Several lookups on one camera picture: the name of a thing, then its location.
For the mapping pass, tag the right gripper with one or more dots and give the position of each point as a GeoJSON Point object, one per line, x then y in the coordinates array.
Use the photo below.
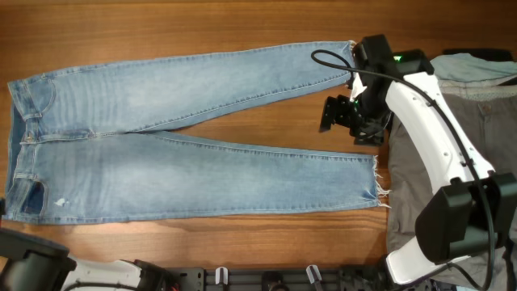
{"type": "Point", "coordinates": [336, 111]}

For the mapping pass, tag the light blue denim jeans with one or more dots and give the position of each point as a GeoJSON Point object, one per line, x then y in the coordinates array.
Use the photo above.
{"type": "Point", "coordinates": [101, 143]}

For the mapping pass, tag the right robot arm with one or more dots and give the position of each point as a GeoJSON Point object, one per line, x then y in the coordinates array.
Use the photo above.
{"type": "Point", "coordinates": [472, 206]}

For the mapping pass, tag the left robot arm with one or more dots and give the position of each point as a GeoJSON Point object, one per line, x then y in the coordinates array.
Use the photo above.
{"type": "Point", "coordinates": [34, 264]}

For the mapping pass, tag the light blue folded garment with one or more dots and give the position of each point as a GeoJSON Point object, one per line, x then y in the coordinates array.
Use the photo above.
{"type": "Point", "coordinates": [464, 67]}

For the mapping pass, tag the grey trousers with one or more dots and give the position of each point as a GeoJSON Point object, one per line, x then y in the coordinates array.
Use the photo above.
{"type": "Point", "coordinates": [488, 117]}

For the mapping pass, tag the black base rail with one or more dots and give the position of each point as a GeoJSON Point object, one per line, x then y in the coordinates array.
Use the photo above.
{"type": "Point", "coordinates": [258, 279]}

